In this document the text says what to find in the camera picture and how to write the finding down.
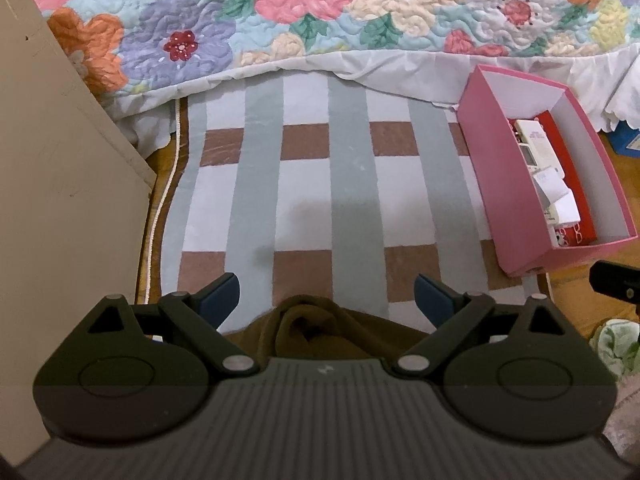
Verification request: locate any floral quilted blanket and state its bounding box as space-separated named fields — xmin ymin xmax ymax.
xmin=112 ymin=42 xmax=640 ymax=152

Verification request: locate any cream remote with label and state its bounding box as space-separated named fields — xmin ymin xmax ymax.
xmin=514 ymin=119 xmax=547 ymax=147

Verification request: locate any green and white cloth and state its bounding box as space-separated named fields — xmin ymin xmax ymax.
xmin=590 ymin=319 xmax=640 ymax=379

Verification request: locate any beige cabinet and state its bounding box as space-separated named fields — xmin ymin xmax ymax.
xmin=0 ymin=0 xmax=159 ymax=467

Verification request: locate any blue box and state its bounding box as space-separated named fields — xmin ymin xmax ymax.
xmin=612 ymin=120 xmax=640 ymax=157

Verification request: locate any beige air conditioner remote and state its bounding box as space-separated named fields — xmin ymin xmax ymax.
xmin=519 ymin=141 xmax=557 ymax=169

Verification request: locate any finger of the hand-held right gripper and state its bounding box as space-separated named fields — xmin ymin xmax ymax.
xmin=589 ymin=260 xmax=640 ymax=304

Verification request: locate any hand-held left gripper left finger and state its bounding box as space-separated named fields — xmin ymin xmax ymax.
xmin=87 ymin=272 xmax=261 ymax=377

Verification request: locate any brown cloth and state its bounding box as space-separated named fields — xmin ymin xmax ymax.
xmin=220 ymin=294 xmax=437 ymax=362

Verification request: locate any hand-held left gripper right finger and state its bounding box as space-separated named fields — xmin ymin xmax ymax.
xmin=392 ymin=274 xmax=569 ymax=379

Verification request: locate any checked mat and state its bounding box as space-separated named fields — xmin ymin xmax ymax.
xmin=135 ymin=72 xmax=552 ymax=337

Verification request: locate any pink box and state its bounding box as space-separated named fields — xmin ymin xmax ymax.
xmin=456 ymin=64 xmax=640 ymax=277

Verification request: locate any small white charger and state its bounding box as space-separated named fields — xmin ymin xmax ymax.
xmin=550 ymin=195 xmax=581 ymax=224

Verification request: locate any large white charger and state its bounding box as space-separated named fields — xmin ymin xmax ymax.
xmin=531 ymin=167 xmax=569 ymax=206

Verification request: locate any floral quilt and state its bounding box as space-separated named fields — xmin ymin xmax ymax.
xmin=10 ymin=0 xmax=640 ymax=122

